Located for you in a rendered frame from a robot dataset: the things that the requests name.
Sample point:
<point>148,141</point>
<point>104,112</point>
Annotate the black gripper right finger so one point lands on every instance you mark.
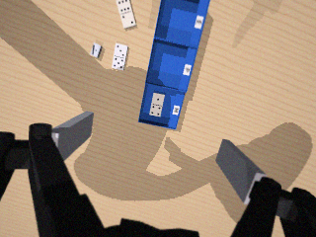
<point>265,198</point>

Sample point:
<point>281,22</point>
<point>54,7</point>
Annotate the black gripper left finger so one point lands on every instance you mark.
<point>59,208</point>

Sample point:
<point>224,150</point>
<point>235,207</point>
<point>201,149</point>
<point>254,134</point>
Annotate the white domino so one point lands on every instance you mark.
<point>157,104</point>
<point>119,56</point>
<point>126,14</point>

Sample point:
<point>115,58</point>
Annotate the blue three-compartment bin rack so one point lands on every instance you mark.
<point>175,46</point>

